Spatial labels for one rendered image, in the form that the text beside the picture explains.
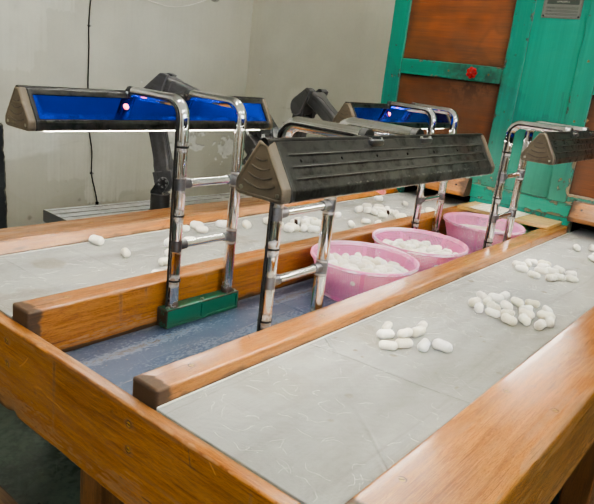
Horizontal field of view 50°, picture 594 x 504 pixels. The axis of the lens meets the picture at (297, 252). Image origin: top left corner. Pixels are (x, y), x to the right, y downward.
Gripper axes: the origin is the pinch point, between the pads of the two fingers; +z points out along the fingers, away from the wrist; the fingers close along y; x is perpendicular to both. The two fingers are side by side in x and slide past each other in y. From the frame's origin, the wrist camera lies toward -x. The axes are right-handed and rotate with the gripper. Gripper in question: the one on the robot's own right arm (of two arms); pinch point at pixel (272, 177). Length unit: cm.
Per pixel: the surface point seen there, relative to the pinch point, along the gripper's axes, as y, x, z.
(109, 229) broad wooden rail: -56, 10, 3
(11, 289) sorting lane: -91, -2, 20
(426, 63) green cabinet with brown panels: 84, -31, -25
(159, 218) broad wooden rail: -39.4, 10.1, 2.3
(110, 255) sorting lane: -64, 3, 14
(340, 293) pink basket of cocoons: -29, -19, 47
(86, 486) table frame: -94, -2, 59
